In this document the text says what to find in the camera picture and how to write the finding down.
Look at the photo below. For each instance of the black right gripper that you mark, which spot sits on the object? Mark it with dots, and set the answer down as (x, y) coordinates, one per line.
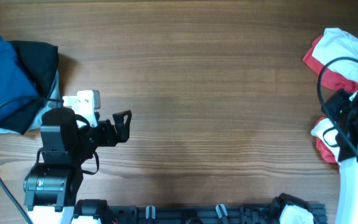
(334, 104)

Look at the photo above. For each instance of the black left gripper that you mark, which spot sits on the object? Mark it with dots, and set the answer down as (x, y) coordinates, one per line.
(111, 133)

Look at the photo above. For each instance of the red t-shirt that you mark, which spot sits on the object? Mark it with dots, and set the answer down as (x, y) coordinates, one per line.
(322, 131)

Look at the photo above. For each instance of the white t-shirt black print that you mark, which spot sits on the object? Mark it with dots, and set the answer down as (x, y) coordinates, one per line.
(338, 43)

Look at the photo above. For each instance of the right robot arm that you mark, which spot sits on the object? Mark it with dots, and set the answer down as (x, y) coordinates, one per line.
(347, 141)

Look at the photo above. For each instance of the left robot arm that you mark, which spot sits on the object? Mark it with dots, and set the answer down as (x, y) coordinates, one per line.
(68, 141)

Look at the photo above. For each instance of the grey folded garment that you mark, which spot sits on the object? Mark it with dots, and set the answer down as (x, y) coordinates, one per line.
(30, 116)

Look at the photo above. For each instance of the black folded garment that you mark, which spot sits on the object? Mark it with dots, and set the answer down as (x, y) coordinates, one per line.
(37, 59)

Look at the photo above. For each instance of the blue folded garment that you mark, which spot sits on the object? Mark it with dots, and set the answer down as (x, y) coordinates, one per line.
(14, 82)

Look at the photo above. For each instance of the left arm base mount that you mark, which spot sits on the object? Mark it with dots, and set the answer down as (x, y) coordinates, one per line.
(93, 211)

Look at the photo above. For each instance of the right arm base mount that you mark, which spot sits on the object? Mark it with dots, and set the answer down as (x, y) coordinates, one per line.
(287, 209)

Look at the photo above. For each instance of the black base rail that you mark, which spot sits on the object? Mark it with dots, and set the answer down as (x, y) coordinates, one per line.
(244, 214)

